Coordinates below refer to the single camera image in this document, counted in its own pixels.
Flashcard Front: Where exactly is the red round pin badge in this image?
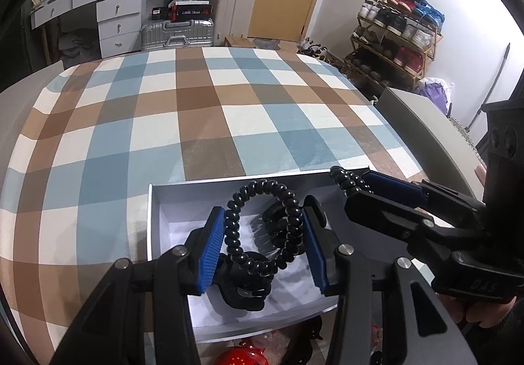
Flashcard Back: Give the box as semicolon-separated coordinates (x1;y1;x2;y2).
213;346;269;365

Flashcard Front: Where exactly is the black red shoebox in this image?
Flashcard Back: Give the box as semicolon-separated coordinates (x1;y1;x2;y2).
151;1;212;23

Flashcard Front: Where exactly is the person's right hand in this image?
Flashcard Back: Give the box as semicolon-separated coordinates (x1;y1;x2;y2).
438;294;519;329

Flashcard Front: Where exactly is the grey cardboard box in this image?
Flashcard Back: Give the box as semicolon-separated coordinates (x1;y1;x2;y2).
146;171;363;343

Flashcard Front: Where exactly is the silver aluminium suitcase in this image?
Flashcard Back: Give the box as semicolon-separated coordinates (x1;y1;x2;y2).
140;20;214;51

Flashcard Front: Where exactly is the wooden shoe rack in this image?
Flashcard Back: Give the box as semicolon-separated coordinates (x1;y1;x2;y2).
345;0;445;92

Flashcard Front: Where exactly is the black lace headband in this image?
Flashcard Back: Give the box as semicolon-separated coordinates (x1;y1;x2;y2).
295;315;323;348

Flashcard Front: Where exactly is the beige upright suitcase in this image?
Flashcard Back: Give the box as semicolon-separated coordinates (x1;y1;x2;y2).
208;0;262;48

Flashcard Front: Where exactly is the white drawer desk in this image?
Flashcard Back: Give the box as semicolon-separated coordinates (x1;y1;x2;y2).
30;0;146;58

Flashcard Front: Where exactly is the plaid bed blanket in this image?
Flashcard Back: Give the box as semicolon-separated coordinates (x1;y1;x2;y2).
1;47;424;364

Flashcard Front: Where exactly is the purple bag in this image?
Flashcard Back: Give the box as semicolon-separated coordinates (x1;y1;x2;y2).
418;77;454;117

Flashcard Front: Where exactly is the black hair claw clip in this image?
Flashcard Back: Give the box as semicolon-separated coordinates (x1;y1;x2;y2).
213;198;305;312

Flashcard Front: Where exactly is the grey bed footboard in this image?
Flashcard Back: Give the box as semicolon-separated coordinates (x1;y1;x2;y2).
376;87;484;201

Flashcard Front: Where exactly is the black bead bracelet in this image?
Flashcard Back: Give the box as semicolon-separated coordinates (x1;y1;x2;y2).
329;165;374;196

